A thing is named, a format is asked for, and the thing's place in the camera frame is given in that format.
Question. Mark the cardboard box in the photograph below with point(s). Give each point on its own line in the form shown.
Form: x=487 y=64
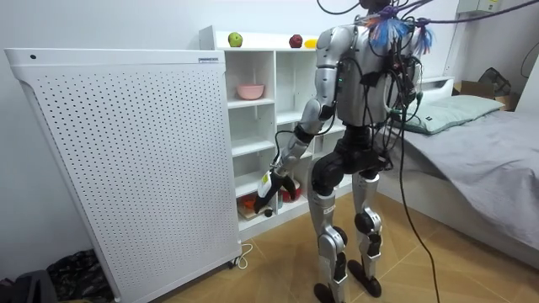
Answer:
x=471 y=89

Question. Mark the robot body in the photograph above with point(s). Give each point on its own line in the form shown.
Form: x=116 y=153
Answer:
x=358 y=84

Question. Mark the yellow fruit soft toy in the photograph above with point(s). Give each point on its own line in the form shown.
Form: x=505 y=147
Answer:
x=311 y=43

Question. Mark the green pillow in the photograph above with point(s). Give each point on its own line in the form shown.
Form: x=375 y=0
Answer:
x=450 y=111

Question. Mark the robot legs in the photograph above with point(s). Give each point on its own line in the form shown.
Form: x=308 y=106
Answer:
x=322 y=210

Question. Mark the red bowl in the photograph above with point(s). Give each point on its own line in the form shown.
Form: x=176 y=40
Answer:
x=290 y=194

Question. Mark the black plastic bag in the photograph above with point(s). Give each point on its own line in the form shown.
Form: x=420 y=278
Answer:
x=80 y=275

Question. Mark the pink bowl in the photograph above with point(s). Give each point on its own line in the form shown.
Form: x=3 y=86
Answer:
x=250 y=91

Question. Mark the grey bed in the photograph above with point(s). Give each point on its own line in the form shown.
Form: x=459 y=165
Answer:
x=484 y=168

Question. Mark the grey wall box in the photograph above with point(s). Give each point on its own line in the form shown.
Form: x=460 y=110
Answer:
x=478 y=6

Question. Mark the white perforated air purifier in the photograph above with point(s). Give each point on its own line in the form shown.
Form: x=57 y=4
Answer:
x=135 y=168

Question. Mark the red apple soft toy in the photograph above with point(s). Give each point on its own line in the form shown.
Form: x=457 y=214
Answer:
x=295 y=41

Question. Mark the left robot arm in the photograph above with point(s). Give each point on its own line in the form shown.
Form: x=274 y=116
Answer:
x=326 y=76

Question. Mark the green apple soft toy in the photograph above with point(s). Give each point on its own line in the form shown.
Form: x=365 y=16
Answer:
x=235 y=40

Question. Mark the white shelf unit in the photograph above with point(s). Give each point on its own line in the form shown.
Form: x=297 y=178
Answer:
x=257 y=122

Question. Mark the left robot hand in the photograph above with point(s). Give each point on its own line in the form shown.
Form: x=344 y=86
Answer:
x=266 y=187

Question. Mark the wooden board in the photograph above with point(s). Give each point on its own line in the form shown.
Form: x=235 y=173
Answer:
x=248 y=212

